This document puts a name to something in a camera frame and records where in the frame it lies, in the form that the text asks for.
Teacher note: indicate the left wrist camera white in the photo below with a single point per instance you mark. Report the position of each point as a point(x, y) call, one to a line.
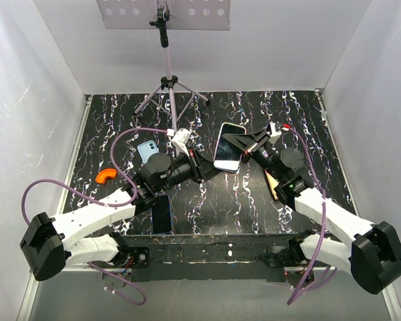
point(179, 139)

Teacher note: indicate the music stand with tripod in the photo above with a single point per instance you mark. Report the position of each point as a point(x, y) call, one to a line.
point(165, 16)

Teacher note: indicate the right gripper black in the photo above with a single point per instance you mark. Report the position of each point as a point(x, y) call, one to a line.
point(255, 140)

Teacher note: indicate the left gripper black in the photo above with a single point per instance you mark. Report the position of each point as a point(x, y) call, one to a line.
point(202, 168)

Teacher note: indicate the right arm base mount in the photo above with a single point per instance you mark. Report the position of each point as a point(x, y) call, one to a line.
point(281, 257)

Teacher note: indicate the cream toy microphone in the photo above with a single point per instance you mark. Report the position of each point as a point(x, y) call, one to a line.
point(273, 183)

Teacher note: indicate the orange curved piece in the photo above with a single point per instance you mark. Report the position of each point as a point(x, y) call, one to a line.
point(105, 175)

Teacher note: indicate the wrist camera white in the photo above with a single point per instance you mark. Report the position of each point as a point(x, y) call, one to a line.
point(179, 139)
point(275, 130)

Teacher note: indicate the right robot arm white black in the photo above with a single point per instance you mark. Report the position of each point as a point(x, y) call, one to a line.
point(369, 252)

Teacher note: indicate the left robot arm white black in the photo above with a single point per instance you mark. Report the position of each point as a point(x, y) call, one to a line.
point(52, 243)

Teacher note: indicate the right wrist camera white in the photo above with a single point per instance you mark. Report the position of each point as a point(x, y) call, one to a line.
point(275, 130)

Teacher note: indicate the black phone without case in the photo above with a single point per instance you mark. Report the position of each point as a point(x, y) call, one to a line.
point(161, 216)

